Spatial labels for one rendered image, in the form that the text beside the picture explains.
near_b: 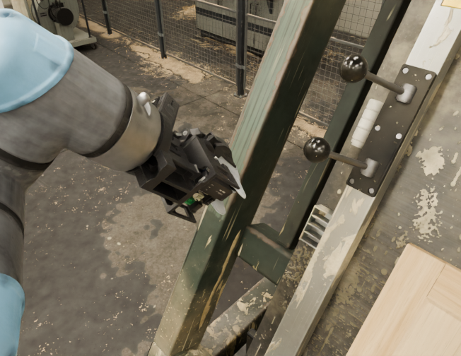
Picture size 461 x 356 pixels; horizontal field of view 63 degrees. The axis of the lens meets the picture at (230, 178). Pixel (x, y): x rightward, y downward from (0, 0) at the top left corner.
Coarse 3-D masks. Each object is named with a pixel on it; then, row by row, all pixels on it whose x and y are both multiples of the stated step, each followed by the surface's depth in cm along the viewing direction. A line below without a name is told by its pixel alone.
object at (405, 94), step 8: (352, 56) 50; (360, 56) 50; (344, 64) 50; (352, 64) 50; (360, 64) 50; (344, 72) 50; (352, 72) 50; (360, 72) 50; (368, 72) 52; (344, 80) 52; (352, 80) 51; (360, 80) 51; (368, 80) 53; (376, 80) 53; (384, 80) 53; (392, 88) 54; (400, 88) 54; (408, 88) 54; (416, 88) 55; (400, 96) 55; (408, 96) 55
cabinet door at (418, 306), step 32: (416, 256) 57; (384, 288) 60; (416, 288) 57; (448, 288) 54; (384, 320) 60; (416, 320) 57; (448, 320) 55; (352, 352) 63; (384, 352) 59; (416, 352) 57; (448, 352) 54
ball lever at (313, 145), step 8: (312, 144) 53; (320, 144) 53; (328, 144) 53; (304, 152) 54; (312, 152) 53; (320, 152) 52; (328, 152) 53; (312, 160) 54; (320, 160) 53; (344, 160) 56; (352, 160) 56; (368, 160) 58; (368, 168) 58; (376, 168) 58; (368, 176) 58
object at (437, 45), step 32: (448, 32) 53; (416, 64) 56; (448, 64) 56; (416, 128) 58; (352, 192) 61; (384, 192) 61; (352, 224) 61; (320, 256) 64; (320, 288) 64; (288, 320) 68; (288, 352) 67
